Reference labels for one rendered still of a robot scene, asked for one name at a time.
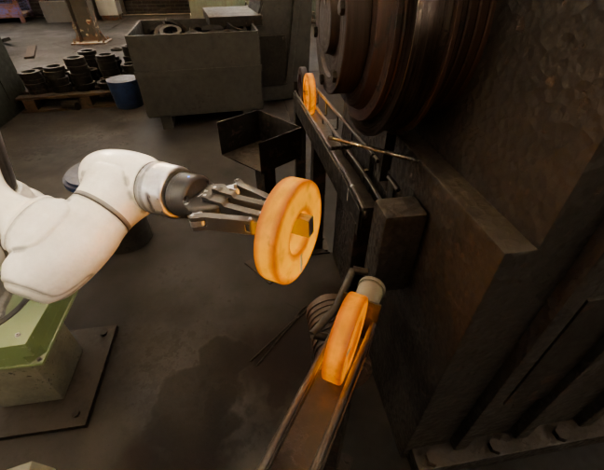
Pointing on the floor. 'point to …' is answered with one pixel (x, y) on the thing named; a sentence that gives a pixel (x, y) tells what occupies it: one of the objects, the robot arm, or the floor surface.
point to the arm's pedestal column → (51, 387)
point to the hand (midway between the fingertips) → (289, 221)
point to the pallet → (74, 80)
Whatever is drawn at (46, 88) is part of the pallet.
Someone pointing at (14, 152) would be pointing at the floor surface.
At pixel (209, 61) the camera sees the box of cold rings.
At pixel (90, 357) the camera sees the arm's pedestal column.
